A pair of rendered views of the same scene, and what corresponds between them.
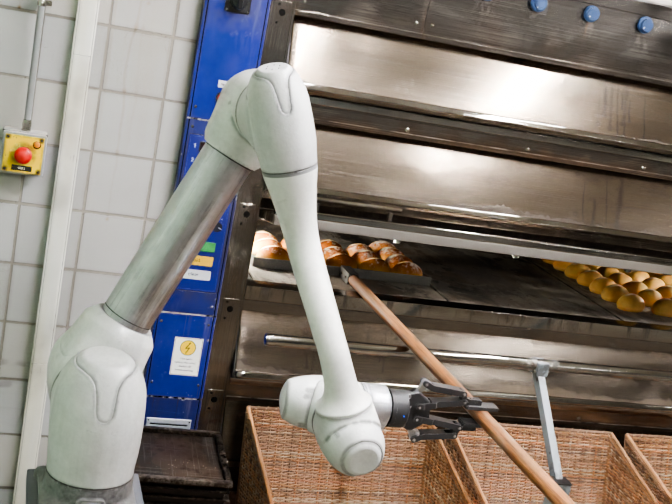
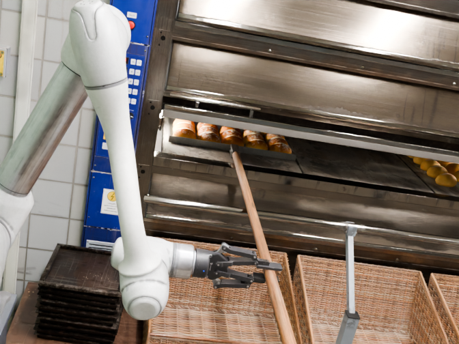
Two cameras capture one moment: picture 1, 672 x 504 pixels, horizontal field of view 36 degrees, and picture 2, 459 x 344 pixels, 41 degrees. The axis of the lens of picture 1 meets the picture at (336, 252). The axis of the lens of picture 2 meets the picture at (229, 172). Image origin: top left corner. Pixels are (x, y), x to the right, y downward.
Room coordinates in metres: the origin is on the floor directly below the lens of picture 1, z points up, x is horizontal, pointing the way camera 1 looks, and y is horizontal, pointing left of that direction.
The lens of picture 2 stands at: (0.53, -0.42, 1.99)
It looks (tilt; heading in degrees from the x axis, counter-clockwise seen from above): 20 degrees down; 9
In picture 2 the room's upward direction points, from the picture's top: 12 degrees clockwise
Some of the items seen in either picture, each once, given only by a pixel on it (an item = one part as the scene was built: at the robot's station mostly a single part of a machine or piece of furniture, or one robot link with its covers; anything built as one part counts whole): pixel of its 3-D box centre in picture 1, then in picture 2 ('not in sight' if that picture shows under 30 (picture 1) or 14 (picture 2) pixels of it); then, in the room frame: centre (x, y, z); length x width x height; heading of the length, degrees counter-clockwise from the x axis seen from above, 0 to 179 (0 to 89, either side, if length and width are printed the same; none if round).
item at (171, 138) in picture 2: (328, 254); (229, 134); (3.10, 0.02, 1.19); 0.55 x 0.36 x 0.03; 108
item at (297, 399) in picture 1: (321, 405); (141, 258); (1.86, -0.03, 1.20); 0.16 x 0.13 x 0.11; 108
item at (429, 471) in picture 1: (357, 496); (220, 305); (2.50, -0.18, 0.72); 0.56 x 0.49 x 0.28; 109
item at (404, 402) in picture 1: (406, 409); (210, 264); (1.93, -0.20, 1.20); 0.09 x 0.07 x 0.08; 108
